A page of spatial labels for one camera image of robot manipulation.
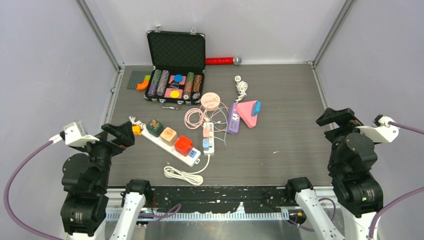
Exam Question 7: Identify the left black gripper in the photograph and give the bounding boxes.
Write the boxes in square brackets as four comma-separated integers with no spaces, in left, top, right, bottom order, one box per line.
[74,118,134,189]

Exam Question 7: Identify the dark green cube socket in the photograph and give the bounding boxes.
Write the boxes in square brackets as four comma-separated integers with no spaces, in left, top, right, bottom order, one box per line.
[146,119,164,138]

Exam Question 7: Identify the tan cube socket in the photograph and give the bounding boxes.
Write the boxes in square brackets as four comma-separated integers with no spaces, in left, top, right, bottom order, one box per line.
[160,127,179,147]

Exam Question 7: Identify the red cube socket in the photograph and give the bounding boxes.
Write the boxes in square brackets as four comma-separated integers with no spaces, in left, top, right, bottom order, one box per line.
[174,135,194,157]

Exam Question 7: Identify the pink small charger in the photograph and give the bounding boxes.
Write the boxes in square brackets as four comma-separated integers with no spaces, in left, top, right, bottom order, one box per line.
[203,127,213,138]

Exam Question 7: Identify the light blue charger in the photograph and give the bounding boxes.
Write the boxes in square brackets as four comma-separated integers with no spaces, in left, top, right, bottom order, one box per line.
[202,138,212,153]

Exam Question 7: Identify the blue plug adapter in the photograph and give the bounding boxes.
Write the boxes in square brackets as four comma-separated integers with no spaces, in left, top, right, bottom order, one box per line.
[251,101,261,117]

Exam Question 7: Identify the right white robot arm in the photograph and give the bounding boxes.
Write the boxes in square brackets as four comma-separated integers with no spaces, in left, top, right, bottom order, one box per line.
[285,107,384,240]

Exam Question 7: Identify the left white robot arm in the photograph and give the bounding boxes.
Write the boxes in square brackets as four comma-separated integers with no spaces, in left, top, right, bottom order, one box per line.
[59,121,135,240]

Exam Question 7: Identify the yellow plug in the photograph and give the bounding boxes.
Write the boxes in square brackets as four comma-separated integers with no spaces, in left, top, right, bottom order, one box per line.
[132,125,142,136]

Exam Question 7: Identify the orange toy block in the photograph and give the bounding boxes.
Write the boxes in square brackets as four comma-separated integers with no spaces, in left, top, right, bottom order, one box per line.
[135,75,151,91]

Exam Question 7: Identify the grey building baseplate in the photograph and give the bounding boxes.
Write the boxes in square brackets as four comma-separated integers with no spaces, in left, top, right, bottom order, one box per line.
[126,70,151,90]

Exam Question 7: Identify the long white colourful power strip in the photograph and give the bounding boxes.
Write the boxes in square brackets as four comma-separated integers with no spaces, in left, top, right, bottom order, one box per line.
[128,116,201,167]

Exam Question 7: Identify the small white power strip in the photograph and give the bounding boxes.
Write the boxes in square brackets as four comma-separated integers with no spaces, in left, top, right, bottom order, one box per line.
[202,122,215,156]

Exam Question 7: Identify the round pink socket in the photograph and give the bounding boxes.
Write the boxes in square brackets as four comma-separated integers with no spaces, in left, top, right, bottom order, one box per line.
[200,92,221,111]

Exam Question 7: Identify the black poker chip case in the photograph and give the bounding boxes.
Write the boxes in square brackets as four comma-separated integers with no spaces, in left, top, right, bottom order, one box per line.
[144,26,206,109]

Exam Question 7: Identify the pink power strip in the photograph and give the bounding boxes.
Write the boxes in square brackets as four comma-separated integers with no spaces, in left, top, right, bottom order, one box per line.
[235,100,259,128]

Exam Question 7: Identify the purple power strip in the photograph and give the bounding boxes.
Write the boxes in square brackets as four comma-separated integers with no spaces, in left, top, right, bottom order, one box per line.
[226,102,241,135]

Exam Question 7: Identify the red glitter microphone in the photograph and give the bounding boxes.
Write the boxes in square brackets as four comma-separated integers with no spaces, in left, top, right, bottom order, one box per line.
[205,56,242,66]

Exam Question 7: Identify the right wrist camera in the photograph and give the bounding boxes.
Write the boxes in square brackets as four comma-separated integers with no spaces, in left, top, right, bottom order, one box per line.
[355,114,399,144]

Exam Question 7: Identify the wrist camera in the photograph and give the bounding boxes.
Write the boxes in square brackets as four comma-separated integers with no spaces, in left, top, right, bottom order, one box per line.
[49,120,100,148]
[355,114,399,144]

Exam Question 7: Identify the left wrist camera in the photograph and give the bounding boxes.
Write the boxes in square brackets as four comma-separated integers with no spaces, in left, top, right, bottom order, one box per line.
[49,120,100,148]

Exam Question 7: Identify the pink coiled cable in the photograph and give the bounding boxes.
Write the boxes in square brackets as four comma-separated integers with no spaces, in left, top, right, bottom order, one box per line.
[184,102,233,132]

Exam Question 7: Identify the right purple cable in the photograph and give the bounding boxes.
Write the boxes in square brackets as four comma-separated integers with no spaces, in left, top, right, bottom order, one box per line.
[288,121,424,240]

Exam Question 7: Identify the purple cable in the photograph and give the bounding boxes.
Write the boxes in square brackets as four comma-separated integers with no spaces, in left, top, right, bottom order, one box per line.
[3,140,182,240]
[288,121,424,240]

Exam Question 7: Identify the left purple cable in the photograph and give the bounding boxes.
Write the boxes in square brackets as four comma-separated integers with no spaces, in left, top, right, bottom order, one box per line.
[3,140,182,240]

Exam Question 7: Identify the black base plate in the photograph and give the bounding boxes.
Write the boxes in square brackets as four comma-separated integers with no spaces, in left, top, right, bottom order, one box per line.
[144,186,299,214]

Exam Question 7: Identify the white coiled cable with plug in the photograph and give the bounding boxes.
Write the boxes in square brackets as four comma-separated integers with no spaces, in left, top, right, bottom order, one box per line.
[233,75,249,103]

